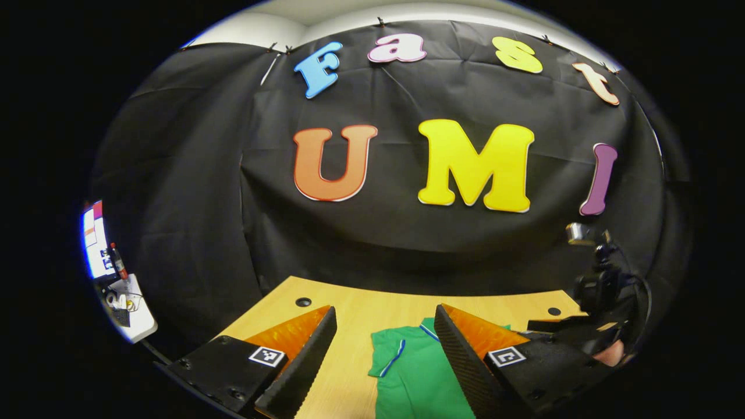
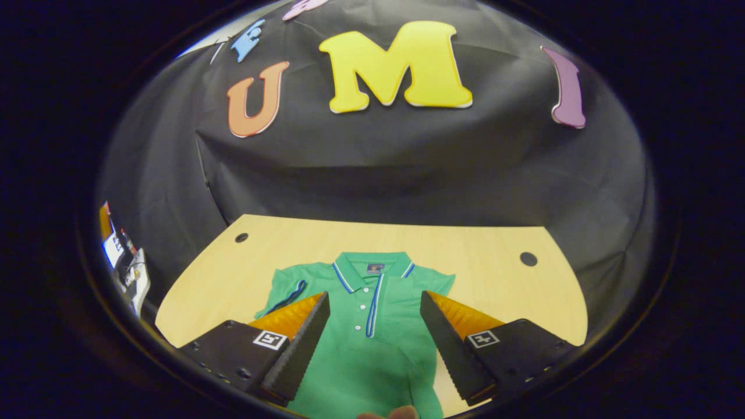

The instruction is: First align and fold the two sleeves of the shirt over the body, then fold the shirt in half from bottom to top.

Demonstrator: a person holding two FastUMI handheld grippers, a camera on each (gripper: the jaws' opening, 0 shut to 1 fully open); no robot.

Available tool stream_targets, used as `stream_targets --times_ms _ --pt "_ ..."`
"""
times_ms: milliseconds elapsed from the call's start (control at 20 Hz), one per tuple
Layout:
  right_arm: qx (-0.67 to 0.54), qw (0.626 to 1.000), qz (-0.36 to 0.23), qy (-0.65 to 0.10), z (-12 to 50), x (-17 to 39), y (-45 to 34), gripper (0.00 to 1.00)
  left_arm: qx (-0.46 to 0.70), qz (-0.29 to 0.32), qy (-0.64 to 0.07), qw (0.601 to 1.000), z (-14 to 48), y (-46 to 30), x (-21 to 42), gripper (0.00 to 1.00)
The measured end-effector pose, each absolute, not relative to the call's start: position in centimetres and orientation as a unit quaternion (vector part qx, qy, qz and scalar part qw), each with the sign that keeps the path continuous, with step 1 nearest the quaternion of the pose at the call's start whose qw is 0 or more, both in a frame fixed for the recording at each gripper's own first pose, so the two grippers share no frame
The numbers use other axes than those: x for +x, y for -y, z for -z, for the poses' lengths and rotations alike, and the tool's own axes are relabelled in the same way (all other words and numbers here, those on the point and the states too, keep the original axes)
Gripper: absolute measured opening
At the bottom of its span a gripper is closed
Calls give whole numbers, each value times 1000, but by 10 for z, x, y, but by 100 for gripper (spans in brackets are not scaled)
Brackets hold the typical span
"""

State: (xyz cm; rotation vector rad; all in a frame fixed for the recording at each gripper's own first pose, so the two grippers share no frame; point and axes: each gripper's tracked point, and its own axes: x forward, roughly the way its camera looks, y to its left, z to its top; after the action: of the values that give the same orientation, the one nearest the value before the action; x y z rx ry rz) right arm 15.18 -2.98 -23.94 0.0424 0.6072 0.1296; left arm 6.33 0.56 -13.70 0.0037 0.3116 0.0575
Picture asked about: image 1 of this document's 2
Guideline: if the computer monitor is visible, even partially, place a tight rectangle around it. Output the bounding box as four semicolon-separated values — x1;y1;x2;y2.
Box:
80;201;117;280

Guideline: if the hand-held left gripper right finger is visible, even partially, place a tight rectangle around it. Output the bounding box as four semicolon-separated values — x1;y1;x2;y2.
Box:
434;303;623;419

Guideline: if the white side table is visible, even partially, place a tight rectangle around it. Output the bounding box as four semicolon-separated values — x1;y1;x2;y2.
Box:
99;274;158;344

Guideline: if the green T-shirt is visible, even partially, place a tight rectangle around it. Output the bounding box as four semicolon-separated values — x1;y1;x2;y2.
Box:
368;317;512;419

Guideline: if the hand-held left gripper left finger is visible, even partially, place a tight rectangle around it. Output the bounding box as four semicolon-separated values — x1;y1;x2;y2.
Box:
154;305;338;419

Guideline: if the black backdrop cloth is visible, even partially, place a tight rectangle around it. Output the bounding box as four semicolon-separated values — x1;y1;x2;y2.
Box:
87;20;693;350

